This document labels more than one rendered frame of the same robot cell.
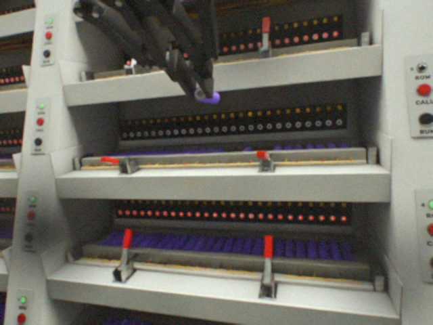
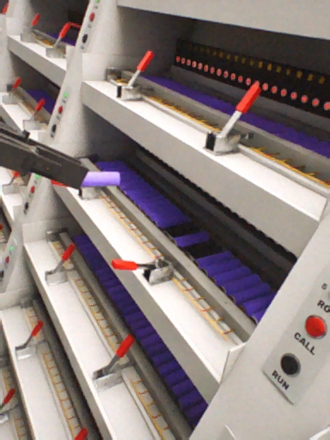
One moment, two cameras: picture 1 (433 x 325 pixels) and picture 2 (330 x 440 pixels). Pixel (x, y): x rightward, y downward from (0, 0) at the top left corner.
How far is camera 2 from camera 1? 0.43 m
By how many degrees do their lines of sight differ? 40
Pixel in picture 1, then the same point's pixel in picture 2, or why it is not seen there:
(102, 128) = not seen: hidden behind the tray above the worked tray
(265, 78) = (198, 176)
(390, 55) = (318, 245)
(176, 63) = not seen: hidden behind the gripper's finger
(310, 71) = (236, 198)
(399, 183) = (219, 403)
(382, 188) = (210, 391)
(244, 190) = (128, 282)
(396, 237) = not seen: outside the picture
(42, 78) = (76, 64)
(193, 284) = (78, 324)
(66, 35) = (101, 23)
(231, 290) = (88, 354)
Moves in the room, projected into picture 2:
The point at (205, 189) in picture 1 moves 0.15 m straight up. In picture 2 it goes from (109, 256) to (146, 173)
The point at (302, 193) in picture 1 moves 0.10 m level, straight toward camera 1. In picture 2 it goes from (158, 325) to (92, 327)
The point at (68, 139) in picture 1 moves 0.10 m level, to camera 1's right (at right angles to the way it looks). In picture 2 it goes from (76, 135) to (105, 154)
